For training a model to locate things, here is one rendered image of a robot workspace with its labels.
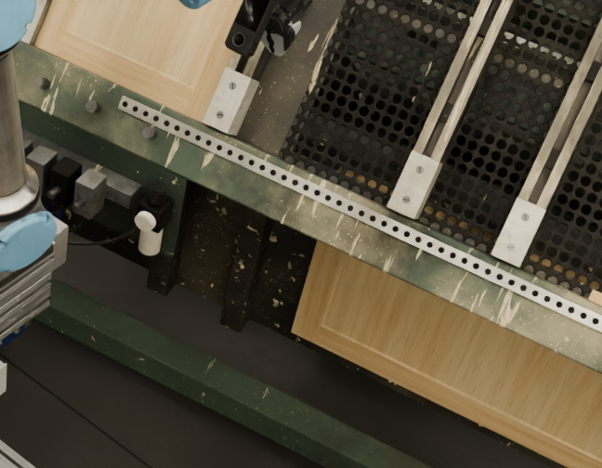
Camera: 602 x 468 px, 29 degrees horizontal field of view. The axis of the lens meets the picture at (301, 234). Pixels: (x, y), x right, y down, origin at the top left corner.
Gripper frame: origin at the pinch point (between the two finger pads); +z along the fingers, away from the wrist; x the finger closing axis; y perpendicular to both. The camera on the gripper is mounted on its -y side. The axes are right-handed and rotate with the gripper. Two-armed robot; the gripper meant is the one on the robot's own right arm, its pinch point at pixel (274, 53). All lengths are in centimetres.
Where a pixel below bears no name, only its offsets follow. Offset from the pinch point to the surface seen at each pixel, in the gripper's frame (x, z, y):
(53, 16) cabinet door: 67, 41, 0
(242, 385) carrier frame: 2, 112, -31
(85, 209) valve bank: 37, 54, -29
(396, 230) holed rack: -22, 50, 3
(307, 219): -5, 51, -5
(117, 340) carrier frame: 34, 107, -41
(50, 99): 56, 46, -15
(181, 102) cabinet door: 32, 46, 0
